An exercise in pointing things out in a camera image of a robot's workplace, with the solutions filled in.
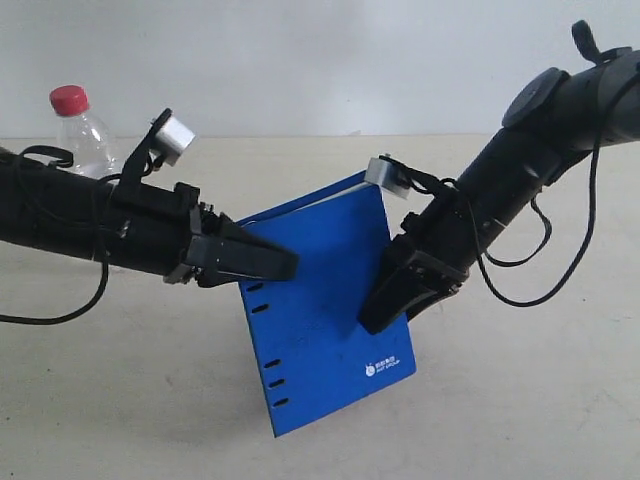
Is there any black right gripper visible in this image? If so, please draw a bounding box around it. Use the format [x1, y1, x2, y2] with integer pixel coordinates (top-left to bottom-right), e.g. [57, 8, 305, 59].
[358, 182, 500, 334]

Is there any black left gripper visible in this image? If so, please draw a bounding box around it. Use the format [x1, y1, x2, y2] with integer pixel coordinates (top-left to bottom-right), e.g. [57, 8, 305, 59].
[163, 183, 299, 288]

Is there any blue ring binder notebook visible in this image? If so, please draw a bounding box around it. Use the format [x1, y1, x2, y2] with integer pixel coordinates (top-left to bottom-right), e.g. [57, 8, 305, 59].
[239, 172, 416, 437]

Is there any clear plastic water bottle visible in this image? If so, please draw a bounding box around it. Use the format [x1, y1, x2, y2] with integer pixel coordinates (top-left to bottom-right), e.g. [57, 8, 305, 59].
[49, 84, 122, 179]

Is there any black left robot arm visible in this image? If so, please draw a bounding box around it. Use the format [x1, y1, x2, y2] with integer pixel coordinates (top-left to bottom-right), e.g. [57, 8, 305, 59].
[1, 150, 299, 288]

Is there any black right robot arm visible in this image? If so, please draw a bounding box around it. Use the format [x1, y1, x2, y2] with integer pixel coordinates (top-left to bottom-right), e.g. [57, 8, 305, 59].
[358, 47, 639, 334]

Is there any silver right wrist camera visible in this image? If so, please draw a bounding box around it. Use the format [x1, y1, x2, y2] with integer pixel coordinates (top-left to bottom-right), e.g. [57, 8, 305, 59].
[364, 157, 411, 199]

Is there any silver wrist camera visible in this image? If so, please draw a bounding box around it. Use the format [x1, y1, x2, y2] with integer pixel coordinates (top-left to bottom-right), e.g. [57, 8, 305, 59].
[364, 157, 411, 199]
[150, 108, 196, 169]

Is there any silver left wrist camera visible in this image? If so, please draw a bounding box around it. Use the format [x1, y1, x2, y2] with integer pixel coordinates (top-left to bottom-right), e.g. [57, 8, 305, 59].
[150, 108, 196, 169]

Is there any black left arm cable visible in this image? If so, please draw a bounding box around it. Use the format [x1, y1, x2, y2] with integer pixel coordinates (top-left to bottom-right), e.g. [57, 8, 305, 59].
[0, 144, 131, 325]

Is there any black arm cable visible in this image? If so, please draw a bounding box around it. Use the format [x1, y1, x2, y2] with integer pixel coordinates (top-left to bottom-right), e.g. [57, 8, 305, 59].
[389, 19, 636, 308]
[0, 144, 131, 325]

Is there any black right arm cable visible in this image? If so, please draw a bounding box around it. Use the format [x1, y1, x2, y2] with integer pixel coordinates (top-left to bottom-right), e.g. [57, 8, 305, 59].
[389, 19, 636, 308]

